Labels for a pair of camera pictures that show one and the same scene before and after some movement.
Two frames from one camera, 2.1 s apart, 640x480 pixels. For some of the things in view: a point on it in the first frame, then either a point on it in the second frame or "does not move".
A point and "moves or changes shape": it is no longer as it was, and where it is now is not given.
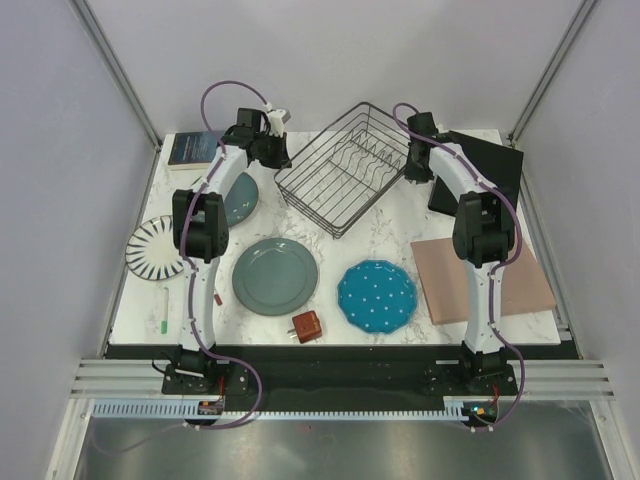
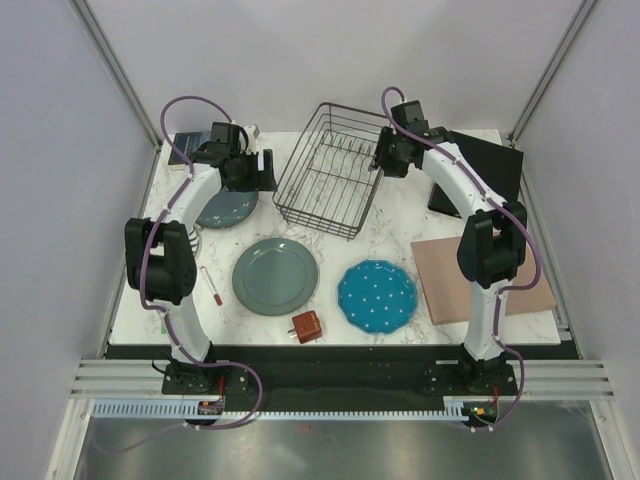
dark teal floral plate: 241,198 does not move
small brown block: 306,326 does not move
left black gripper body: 272,149 to 246,167
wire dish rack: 339,176 moves or changes shape
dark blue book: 193,151 does not move
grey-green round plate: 274,276 does not move
